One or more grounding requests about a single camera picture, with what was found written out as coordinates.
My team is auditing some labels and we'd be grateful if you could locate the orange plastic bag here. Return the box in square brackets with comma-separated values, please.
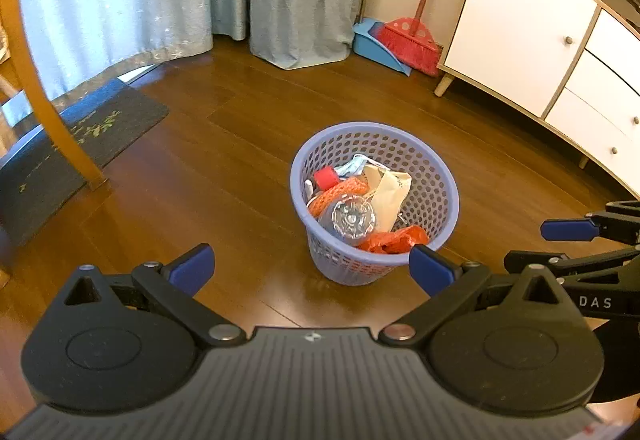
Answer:
[358, 226, 430, 255]

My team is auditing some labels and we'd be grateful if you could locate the beige paper food bag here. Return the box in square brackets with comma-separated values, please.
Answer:
[362, 165, 412, 232]

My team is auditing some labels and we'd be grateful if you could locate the clear plastic water bottle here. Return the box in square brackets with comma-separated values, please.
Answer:
[319, 194, 376, 247]

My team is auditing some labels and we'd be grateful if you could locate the blue face mask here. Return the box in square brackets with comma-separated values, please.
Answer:
[334, 153, 384, 179]

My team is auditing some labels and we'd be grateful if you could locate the orange foam net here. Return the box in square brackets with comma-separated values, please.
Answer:
[308, 176, 369, 219]

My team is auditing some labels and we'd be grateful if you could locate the red bottle cap object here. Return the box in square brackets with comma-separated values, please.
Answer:
[312, 166, 341, 191]

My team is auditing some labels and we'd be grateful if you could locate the dark floor mat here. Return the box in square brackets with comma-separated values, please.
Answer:
[1, 79, 168, 246]

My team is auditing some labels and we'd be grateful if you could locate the white cabinet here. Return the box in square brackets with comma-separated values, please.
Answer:
[435, 0, 639, 194]

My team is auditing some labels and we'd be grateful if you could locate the red broom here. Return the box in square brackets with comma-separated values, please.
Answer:
[374, 0, 442, 77]

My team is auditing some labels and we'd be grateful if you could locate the blue dustpan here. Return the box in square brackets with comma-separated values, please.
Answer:
[352, 18, 412, 77]

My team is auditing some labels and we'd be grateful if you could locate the wooden table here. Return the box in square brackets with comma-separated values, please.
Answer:
[0, 0, 109, 191]

